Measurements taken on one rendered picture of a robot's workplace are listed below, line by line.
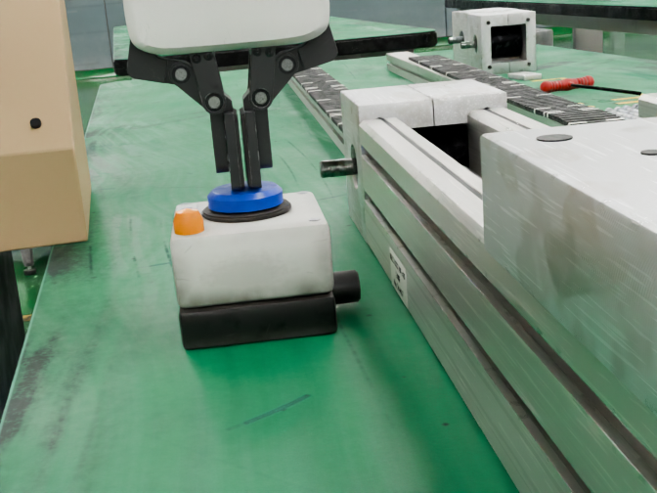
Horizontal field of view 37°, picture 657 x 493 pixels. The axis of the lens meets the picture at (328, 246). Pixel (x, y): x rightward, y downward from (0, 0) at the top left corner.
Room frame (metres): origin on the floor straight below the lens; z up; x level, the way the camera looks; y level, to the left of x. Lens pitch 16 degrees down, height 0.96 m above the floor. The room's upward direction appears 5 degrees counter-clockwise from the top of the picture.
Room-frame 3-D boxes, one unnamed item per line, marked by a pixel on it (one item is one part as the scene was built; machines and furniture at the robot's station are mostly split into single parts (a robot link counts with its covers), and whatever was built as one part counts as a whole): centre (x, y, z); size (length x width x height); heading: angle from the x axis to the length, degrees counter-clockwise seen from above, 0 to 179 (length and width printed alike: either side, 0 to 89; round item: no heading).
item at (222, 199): (0.51, 0.04, 0.84); 0.04 x 0.04 x 0.02
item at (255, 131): (0.51, 0.02, 0.89); 0.03 x 0.03 x 0.07; 6
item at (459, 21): (1.77, -0.30, 0.83); 0.11 x 0.10 x 0.10; 98
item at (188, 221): (0.48, 0.07, 0.85); 0.01 x 0.01 x 0.01
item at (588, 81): (1.26, -0.37, 0.79); 0.16 x 0.08 x 0.02; 21
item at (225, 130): (0.51, 0.06, 0.89); 0.03 x 0.03 x 0.07; 6
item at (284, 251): (0.51, 0.03, 0.81); 0.10 x 0.08 x 0.06; 96
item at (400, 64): (1.34, -0.20, 0.79); 0.96 x 0.04 x 0.03; 6
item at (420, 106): (0.68, -0.06, 0.83); 0.12 x 0.09 x 0.10; 96
